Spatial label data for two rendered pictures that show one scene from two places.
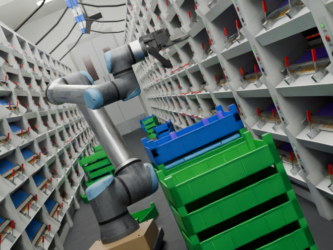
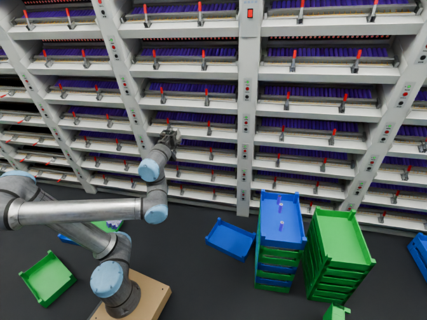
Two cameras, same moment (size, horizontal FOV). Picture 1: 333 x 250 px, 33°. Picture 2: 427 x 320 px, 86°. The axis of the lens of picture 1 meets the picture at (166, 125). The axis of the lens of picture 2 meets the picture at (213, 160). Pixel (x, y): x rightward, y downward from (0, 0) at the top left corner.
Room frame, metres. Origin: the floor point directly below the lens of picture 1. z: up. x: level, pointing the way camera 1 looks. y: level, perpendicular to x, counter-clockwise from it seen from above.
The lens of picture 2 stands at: (1.91, 0.73, 1.50)
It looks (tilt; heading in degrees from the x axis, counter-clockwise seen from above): 39 degrees down; 289
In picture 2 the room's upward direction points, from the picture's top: 4 degrees counter-clockwise
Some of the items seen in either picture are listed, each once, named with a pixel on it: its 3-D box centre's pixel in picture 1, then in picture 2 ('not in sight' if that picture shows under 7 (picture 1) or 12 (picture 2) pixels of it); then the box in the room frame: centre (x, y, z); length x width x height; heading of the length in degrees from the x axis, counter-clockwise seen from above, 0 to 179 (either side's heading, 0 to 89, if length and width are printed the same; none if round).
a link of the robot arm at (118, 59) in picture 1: (119, 59); (152, 165); (2.41, 0.08, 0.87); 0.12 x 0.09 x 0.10; 93
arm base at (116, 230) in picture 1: (116, 225); (121, 294); (2.61, 0.40, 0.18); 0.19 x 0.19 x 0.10
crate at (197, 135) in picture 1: (190, 133); (280, 216); (1.84, -0.06, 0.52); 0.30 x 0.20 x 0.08; 97
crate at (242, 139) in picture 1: (199, 156); (278, 226); (1.84, -0.06, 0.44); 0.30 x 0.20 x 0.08; 97
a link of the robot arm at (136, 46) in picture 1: (138, 51); (160, 153); (2.42, -0.01, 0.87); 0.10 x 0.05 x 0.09; 3
